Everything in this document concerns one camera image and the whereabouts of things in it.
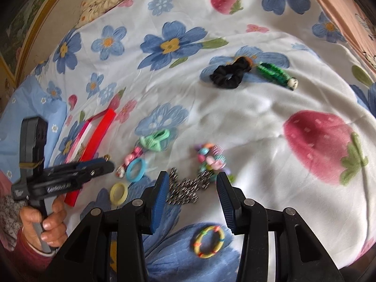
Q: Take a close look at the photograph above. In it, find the multicolour striped hair ring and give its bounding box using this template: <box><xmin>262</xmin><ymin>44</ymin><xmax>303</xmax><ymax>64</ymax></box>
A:
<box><xmin>193</xmin><ymin>225</ymin><xmax>226</xmax><ymax>259</ymax></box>

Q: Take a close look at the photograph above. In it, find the yellow hair ring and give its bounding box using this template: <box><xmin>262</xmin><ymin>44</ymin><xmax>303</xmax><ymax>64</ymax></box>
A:
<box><xmin>109</xmin><ymin>182</ymin><xmax>129</xmax><ymax>206</ymax></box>

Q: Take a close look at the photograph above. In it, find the blue hair ring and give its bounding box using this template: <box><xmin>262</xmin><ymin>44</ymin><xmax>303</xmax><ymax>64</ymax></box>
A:
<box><xmin>125</xmin><ymin>157</ymin><xmax>147</xmax><ymax>183</ymax></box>

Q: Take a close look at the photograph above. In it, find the pink blanket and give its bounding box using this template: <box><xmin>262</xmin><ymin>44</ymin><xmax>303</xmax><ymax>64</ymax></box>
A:
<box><xmin>317</xmin><ymin>0</ymin><xmax>375</xmax><ymax>74</ymax></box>

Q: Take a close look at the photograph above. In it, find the black scrunchie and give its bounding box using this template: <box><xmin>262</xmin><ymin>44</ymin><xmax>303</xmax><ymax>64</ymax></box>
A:
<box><xmin>210</xmin><ymin>57</ymin><xmax>252</xmax><ymax>89</ymax></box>

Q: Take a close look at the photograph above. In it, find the left forearm floral sleeve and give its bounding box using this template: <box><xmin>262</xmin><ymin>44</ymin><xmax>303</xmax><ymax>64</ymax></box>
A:
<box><xmin>1</xmin><ymin>174</ymin><xmax>52</xmax><ymax>281</ymax></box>

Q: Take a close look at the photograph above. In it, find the green bow hair tie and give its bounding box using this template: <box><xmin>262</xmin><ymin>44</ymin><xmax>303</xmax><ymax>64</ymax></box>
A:
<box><xmin>139</xmin><ymin>129</ymin><xmax>172</xmax><ymax>153</ymax></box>

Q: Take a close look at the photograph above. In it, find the left hand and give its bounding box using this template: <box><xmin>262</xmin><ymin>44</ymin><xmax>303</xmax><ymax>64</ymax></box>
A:
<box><xmin>20</xmin><ymin>196</ymin><xmax>67</xmax><ymax>251</ymax></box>

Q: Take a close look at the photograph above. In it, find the black white chain bracelet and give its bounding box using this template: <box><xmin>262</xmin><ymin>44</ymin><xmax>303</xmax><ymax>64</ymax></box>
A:
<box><xmin>166</xmin><ymin>167</ymin><xmax>214</xmax><ymax>206</ymax></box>

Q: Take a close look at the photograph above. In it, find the colourful bead bracelet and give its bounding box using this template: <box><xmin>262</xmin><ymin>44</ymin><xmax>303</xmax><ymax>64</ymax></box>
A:
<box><xmin>194</xmin><ymin>142</ymin><xmax>236</xmax><ymax>183</ymax></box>

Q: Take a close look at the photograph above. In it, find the light blue pillow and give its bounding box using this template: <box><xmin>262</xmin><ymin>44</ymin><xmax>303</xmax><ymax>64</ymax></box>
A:
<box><xmin>1</xmin><ymin>75</ymin><xmax>67</xmax><ymax>183</ymax></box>

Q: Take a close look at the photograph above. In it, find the red shallow jewelry box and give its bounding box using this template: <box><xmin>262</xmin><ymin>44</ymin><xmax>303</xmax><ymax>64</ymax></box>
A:
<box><xmin>62</xmin><ymin>107</ymin><xmax>118</xmax><ymax>208</ymax></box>

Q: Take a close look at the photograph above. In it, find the floral white bed sheet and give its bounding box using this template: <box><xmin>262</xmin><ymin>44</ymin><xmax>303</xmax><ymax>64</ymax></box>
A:
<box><xmin>32</xmin><ymin>0</ymin><xmax>375</xmax><ymax>267</ymax></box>

